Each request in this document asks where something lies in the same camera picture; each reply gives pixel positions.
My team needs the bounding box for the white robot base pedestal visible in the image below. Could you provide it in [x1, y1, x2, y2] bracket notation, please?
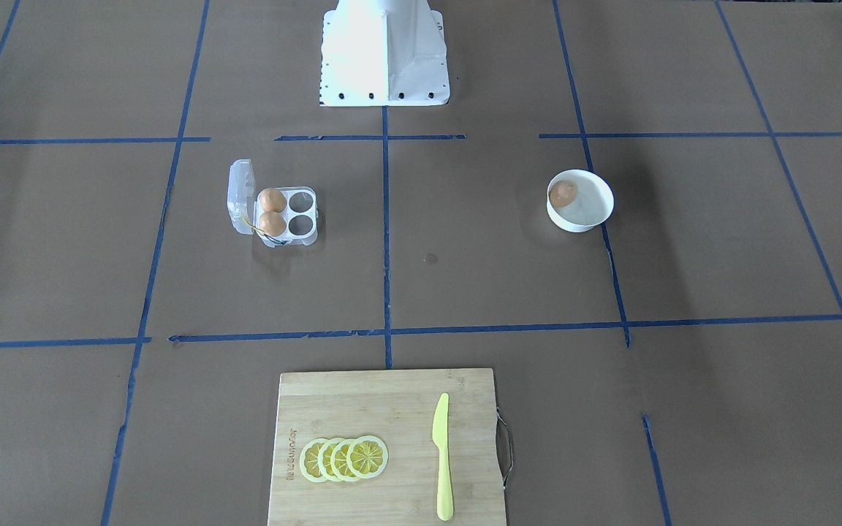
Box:
[319, 1, 451, 107]

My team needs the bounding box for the brown egg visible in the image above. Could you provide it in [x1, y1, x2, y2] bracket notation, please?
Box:
[548, 179, 579, 209]

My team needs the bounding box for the brown egg slot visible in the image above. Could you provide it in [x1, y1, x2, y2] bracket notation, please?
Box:
[257, 188, 288, 213]
[255, 212, 287, 237]

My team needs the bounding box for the brown egg front slot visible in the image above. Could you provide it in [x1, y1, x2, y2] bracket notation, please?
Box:
[255, 212, 287, 237]

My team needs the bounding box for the yellow plastic knife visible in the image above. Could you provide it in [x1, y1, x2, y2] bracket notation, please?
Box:
[431, 392, 454, 522]

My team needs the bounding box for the lemon slice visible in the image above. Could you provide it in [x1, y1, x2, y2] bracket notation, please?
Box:
[316, 437, 342, 482]
[330, 438, 358, 482]
[298, 438, 327, 483]
[346, 434, 389, 480]

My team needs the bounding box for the brown egg rear slot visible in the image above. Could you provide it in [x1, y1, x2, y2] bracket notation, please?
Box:
[257, 188, 288, 213]

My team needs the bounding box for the white bowl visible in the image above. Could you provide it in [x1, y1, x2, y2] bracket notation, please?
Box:
[545, 169, 615, 233]

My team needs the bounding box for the clear plastic egg box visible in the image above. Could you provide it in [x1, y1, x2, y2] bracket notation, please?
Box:
[225, 159, 319, 248]

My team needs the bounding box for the bamboo cutting board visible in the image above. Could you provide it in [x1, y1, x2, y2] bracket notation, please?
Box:
[267, 367, 507, 525]

